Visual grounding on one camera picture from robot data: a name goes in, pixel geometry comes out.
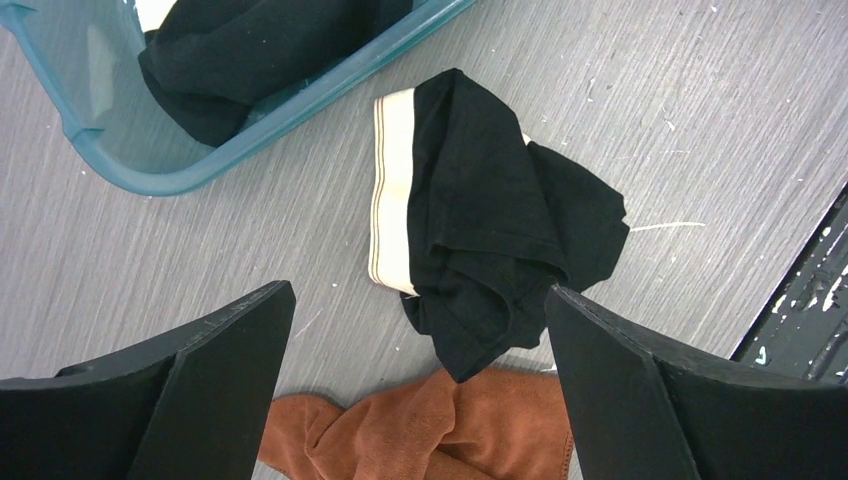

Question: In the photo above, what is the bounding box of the black underwear beige waistband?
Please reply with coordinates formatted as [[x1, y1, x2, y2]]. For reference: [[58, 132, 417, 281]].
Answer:
[[367, 69, 629, 383]]

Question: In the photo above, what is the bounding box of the black underwear in basket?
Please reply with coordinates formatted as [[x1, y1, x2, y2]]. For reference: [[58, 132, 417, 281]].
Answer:
[[138, 0, 414, 147]]

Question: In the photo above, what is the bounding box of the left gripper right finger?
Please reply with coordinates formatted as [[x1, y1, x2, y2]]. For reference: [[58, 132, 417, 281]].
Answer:
[[545, 286, 847, 479]]

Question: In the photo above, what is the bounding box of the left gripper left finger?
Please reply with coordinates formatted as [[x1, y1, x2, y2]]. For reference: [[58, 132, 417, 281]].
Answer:
[[1, 281, 296, 479]]

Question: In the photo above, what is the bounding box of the teal plastic basket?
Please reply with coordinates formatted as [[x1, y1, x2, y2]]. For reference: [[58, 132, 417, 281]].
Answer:
[[1, 1, 468, 196]]

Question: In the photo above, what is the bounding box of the brown towel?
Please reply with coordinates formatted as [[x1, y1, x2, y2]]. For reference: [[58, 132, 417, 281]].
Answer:
[[258, 367, 574, 479]]

